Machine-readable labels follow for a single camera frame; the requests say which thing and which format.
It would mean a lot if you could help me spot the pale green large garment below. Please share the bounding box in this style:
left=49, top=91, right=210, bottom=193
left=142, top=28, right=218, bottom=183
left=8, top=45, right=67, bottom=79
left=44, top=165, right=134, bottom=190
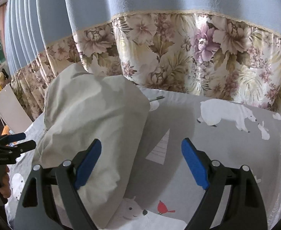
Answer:
left=32, top=63, right=150, bottom=229

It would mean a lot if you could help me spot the person's left hand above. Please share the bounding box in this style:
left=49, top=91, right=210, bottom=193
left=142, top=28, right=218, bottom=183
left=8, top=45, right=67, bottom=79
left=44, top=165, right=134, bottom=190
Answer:
left=0, top=166, right=11, bottom=199

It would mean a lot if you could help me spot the white board panel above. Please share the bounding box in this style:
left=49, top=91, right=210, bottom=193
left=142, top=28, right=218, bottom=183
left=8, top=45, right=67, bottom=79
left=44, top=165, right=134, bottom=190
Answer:
left=0, top=84, right=33, bottom=133

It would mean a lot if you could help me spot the grey animal print bedsheet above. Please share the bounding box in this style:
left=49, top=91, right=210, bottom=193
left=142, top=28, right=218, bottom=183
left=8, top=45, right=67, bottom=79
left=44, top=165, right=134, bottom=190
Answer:
left=13, top=84, right=281, bottom=229

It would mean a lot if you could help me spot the blue floral curtain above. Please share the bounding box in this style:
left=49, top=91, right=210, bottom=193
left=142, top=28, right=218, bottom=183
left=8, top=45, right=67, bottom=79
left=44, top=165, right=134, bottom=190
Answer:
left=5, top=0, right=281, bottom=120

